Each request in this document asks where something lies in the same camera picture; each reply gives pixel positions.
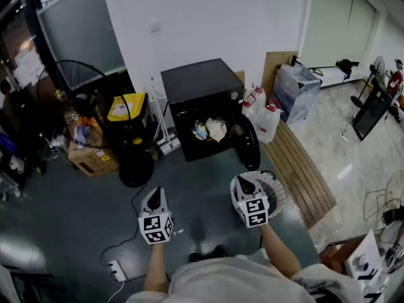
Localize black bin yellow lid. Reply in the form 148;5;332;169
103;92;150;148

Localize black power cable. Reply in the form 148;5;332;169
100;181;149;266

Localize grey standing fan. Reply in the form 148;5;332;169
350;56;386;109

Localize clear water jug red cap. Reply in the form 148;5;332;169
251;85;267;112
241;100;257;122
254;104;282;144

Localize person's grey sweatshirt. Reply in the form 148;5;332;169
126;252;364;303

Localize low white bench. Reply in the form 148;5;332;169
311;65;364;90

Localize wooden slat platform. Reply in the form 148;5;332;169
261;120;338;230

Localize wire frame chair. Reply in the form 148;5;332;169
363;169;404;222

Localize large cardboard sheet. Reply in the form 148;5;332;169
261;50;299;104

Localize cream white clothes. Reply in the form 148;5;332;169
205;117;228;143

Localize white mug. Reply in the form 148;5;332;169
352;253;369;273

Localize round black washer door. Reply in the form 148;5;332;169
229;114;261;172

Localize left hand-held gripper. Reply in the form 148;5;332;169
138;186;174;245

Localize brown cardboard box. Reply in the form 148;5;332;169
64;110;120;177

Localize person's right forearm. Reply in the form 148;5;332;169
258;224;302;280

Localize white sink board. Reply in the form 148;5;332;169
345;230;388;294

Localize white round laundry basket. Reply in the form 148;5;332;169
229;170;287;220

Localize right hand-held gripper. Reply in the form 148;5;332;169
232;174;271;229

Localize orange cloth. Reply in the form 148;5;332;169
75;115;99;129

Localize person's left forearm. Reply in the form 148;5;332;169
143;241;170;294

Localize black washing machine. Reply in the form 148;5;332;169
160;57;246;163

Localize black flat screen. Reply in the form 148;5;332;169
352;77;394;141

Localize wooden desk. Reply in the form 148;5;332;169
319;232;379;275

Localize frosted glass panel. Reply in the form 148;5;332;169
36;0;128;90

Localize black bag yellow stripe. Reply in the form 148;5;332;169
383;205;404;226

